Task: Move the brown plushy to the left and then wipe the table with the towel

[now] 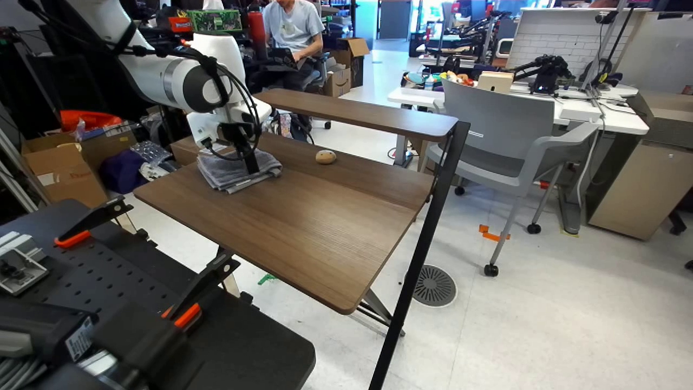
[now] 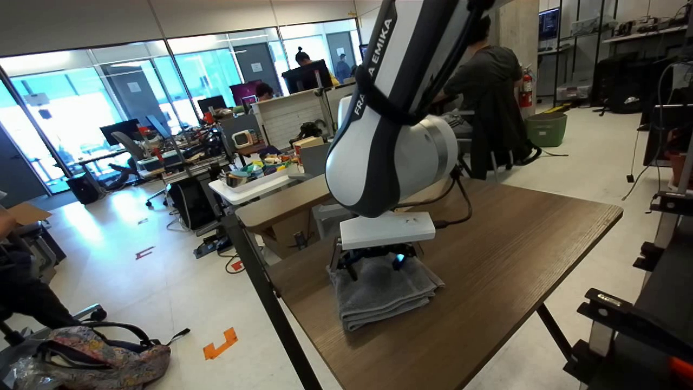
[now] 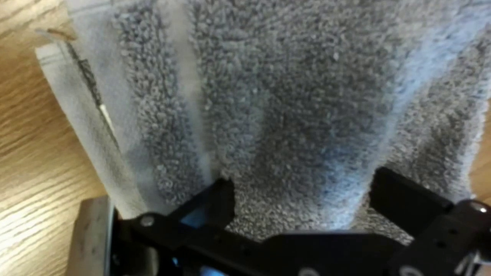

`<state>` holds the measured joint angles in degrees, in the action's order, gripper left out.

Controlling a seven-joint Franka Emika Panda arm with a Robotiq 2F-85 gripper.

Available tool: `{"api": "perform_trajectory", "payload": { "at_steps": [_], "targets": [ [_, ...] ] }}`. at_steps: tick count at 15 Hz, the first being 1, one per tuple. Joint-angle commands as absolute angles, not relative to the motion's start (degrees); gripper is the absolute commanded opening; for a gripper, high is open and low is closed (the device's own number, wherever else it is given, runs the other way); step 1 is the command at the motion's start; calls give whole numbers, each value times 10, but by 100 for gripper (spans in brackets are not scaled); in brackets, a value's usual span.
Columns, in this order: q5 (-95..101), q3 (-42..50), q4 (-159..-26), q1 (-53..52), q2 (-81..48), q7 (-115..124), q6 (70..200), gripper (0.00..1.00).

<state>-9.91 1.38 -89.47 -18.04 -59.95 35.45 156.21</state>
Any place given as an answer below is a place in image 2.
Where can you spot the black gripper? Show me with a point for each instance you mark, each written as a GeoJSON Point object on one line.
{"type": "Point", "coordinates": [376, 256]}

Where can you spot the grey towel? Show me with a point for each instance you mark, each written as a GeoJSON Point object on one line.
{"type": "Point", "coordinates": [382, 301]}

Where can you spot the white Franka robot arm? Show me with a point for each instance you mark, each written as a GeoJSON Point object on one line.
{"type": "Point", "coordinates": [390, 145]}

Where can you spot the small cardboard box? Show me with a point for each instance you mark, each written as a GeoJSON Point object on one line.
{"type": "Point", "coordinates": [288, 236]}

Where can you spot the long wooden desk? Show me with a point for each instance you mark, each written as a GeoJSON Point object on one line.
{"type": "Point", "coordinates": [288, 202]}

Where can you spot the black desk leg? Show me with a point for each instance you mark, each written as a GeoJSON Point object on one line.
{"type": "Point", "coordinates": [269, 296]}

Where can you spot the grey desk panel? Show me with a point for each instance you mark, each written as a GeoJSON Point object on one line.
{"type": "Point", "coordinates": [315, 155]}

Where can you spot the white tray with toys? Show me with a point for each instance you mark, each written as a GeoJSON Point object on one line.
{"type": "Point", "coordinates": [250, 190]}

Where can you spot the white cubicle partition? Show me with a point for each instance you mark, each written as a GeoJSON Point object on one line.
{"type": "Point", "coordinates": [288, 120]}

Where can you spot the orange floor tape marker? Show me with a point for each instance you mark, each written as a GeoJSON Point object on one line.
{"type": "Point", "coordinates": [218, 349]}

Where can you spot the black case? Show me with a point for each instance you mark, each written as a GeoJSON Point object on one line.
{"type": "Point", "coordinates": [193, 205]}

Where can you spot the black computer monitor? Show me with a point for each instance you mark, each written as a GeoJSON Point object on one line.
{"type": "Point", "coordinates": [299, 78]}

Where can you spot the person in yellow shirt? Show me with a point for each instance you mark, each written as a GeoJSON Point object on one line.
{"type": "Point", "coordinates": [307, 68]}

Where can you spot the green plastic bin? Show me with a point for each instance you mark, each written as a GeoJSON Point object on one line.
{"type": "Point", "coordinates": [544, 130]}

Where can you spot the seated person dark shirt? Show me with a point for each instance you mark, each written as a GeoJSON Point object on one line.
{"type": "Point", "coordinates": [491, 78]}

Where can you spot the red fire extinguisher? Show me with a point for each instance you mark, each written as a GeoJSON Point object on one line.
{"type": "Point", "coordinates": [528, 89]}

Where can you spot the black office chair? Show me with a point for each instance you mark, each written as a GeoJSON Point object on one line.
{"type": "Point", "coordinates": [125, 149]}

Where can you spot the patterned backpack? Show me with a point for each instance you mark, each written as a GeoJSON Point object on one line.
{"type": "Point", "coordinates": [93, 361]}

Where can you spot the metal storage shelving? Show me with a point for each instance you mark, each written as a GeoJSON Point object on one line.
{"type": "Point", "coordinates": [635, 33]}

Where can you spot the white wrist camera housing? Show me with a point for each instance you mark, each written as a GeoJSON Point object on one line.
{"type": "Point", "coordinates": [387, 230]}

